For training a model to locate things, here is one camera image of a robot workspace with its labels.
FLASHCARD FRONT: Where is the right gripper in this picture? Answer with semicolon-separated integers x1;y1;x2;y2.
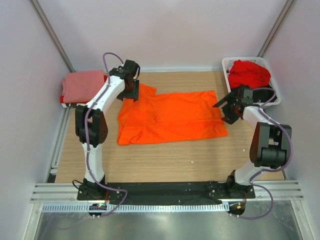
212;92;240;125

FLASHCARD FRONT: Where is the orange t-shirt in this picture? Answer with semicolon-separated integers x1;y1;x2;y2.
117;84;228;145

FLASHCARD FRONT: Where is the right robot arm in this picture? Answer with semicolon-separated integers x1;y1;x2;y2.
213;87;293;198

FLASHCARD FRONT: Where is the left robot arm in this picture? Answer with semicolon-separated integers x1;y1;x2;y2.
75;59;140;200

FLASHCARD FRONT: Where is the black t-shirt in basket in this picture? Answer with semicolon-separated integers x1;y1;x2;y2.
230;85;274;103

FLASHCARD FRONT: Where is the red t-shirt in basket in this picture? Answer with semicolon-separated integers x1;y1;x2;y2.
228;60;271;89

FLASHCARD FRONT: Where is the white plastic laundry basket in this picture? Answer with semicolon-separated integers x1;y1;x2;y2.
221;56;281;108

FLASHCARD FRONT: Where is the folded pink t-shirt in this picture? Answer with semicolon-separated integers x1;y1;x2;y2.
61;69;105;103

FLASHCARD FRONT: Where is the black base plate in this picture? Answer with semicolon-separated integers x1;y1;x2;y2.
77;180;256;205

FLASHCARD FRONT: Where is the white slotted cable duct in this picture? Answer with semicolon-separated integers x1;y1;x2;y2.
42;202;229;214

